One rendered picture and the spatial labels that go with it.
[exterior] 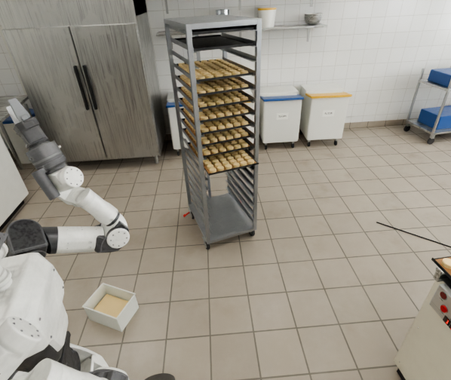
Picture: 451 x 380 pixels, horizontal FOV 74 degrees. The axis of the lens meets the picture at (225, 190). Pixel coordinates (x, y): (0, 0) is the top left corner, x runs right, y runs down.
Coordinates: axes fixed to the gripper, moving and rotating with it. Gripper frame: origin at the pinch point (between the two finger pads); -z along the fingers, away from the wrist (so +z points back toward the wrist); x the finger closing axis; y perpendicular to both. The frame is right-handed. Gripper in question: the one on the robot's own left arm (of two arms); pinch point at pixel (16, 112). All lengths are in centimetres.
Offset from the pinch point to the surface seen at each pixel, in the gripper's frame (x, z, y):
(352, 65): -131, 84, -436
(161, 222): -177, 123, -82
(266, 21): -167, -18, -328
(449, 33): -39, 96, -539
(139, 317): -101, 143, -5
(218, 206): -136, 130, -127
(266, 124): -186, 101, -284
